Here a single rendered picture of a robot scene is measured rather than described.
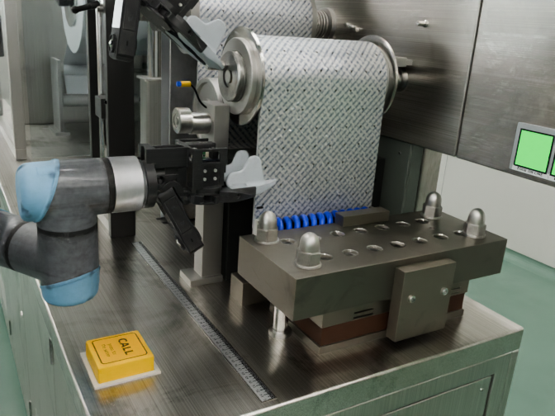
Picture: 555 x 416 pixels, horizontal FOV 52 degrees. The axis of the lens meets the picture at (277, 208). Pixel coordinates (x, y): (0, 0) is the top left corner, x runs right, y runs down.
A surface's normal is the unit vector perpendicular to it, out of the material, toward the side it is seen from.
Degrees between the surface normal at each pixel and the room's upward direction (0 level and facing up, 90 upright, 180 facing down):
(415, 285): 90
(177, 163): 90
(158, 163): 90
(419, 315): 90
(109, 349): 0
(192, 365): 0
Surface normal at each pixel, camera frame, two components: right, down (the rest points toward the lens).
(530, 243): -0.86, 0.10
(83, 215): 0.81, 0.23
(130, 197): 0.48, 0.47
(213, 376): 0.07, -0.95
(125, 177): 0.47, -0.19
